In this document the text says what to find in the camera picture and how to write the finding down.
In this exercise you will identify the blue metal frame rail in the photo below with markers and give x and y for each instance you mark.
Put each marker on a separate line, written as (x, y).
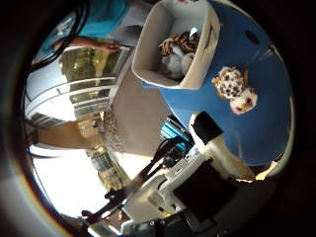
(174, 131)

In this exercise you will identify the orange striped tiger plush toy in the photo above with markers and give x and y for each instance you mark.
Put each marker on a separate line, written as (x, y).
(179, 41)

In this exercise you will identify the white rectangular fabric container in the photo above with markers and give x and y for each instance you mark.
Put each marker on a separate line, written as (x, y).
(148, 56)

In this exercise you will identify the person in teal shirt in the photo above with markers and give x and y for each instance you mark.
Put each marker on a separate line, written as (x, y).
(105, 19)

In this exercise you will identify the brown spotted plush toy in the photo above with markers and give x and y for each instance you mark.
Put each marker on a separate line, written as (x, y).
(232, 85)

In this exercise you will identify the white plush toy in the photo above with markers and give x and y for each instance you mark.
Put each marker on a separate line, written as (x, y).
(174, 64)

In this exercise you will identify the white framed glass window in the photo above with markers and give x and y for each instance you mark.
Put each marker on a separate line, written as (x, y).
(79, 89)

